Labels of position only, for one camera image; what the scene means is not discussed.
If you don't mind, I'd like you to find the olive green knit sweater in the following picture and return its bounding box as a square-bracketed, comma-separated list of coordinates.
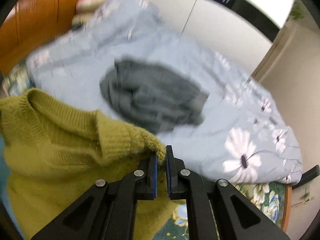
[0, 87, 187, 240]

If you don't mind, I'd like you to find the light blue floral duvet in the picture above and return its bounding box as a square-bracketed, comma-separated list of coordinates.
[26, 0, 303, 184]

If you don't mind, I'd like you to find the dark grey garment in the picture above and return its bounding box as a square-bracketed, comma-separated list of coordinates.
[100, 59, 209, 134]

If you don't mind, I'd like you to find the yellow floral pillow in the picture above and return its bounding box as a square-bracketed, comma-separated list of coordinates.
[71, 13, 94, 30]

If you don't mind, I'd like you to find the white black wardrobe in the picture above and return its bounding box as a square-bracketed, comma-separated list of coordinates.
[147, 0, 295, 74]

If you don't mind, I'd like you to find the cream floral pillow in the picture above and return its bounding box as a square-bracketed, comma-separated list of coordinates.
[76, 0, 106, 14]

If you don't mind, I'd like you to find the orange wooden headboard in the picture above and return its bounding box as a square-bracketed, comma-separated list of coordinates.
[1, 0, 78, 75]

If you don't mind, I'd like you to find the green hanging plant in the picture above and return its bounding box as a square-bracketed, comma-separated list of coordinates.
[290, 1, 304, 21]

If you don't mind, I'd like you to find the wooden door frame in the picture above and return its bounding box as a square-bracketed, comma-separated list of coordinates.
[251, 19, 297, 82]

